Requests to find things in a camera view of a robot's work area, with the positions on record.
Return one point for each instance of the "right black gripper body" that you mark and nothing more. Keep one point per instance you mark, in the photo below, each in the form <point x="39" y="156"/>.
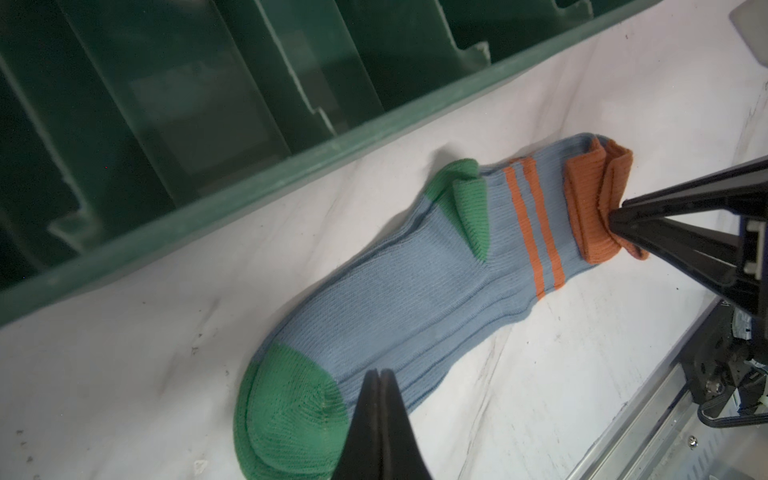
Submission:
<point x="752" y="274"/>

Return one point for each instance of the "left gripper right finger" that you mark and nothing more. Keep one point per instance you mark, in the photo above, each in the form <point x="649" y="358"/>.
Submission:
<point x="400" y="455"/>

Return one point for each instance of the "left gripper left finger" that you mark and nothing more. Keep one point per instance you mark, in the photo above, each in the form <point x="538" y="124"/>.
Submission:
<point x="361" y="455"/>

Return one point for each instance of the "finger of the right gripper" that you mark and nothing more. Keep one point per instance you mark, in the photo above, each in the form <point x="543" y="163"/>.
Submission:
<point x="740" y="190"/>
<point x="709" y="257"/>

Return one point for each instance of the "blue green orange sock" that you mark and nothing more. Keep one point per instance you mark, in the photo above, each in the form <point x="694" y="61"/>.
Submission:
<point x="479" y="249"/>

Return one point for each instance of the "green plastic divider tray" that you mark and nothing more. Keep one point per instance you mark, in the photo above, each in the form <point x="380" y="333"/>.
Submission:
<point x="129" y="127"/>

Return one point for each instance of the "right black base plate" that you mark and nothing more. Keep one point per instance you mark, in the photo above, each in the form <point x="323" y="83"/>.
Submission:
<point x="723" y="374"/>

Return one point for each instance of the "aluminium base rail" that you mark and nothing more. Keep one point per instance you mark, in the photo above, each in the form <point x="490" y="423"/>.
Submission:
<point x="658" y="435"/>

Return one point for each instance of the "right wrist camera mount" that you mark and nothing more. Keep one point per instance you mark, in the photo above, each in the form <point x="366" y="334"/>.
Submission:
<point x="750" y="20"/>

